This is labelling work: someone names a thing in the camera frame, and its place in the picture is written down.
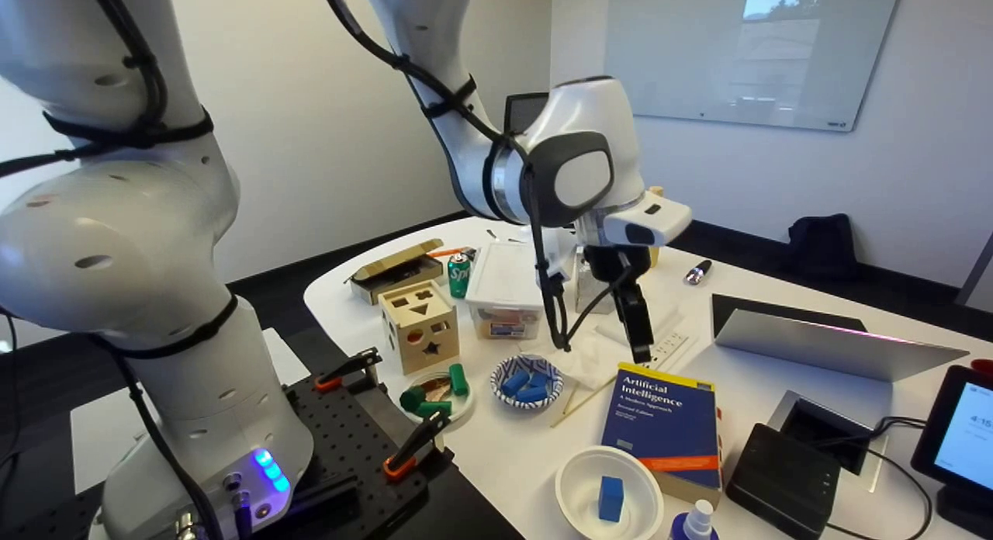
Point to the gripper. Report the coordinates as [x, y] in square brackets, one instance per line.
[613, 259]

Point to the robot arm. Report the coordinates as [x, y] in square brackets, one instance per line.
[155, 237]

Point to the flat brown wooden box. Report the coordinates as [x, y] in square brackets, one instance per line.
[396, 271]

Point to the black box device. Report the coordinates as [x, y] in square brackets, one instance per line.
[783, 478]

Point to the black marker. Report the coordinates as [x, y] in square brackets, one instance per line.
[697, 272]

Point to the white tissue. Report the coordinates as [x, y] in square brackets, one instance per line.
[578, 358]

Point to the white power strip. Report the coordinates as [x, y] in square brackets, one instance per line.
[671, 346]

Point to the clear plastic container white lid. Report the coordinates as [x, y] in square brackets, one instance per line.
[504, 288]

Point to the wooden sticks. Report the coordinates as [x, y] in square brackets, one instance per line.
[578, 402]

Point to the heap of blue blocks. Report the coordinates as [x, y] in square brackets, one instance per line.
[527, 386]

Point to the green soda can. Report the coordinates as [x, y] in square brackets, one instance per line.
[459, 276]

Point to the orange pen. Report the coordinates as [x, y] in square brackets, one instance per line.
[448, 252]

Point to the black monitor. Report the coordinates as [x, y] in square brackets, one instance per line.
[521, 109]

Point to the blue white patterned bowl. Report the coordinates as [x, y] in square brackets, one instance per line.
[508, 402]

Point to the blue book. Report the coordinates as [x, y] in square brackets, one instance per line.
[663, 431]

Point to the green cylinder block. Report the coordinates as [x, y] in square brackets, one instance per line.
[458, 379]

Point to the wooden shape sorter cube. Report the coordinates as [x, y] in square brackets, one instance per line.
[419, 327]

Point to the small white plate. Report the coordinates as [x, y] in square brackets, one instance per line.
[464, 406]

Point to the black bag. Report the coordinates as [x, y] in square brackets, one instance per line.
[822, 247]

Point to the brown wooden piece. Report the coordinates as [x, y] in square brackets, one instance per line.
[437, 389]

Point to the whiteboard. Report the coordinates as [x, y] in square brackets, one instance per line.
[698, 51]

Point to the silver laptop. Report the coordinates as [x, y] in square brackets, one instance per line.
[830, 346]

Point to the blue block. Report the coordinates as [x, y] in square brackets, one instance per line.
[610, 500]

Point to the black orange clamp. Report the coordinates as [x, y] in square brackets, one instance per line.
[417, 444]
[351, 366]

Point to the spray bottle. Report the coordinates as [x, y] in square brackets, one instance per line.
[696, 523]

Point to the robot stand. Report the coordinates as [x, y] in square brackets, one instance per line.
[341, 455]

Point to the red object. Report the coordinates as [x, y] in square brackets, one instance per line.
[984, 367]

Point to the black tablet display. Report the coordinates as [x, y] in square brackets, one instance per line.
[962, 439]

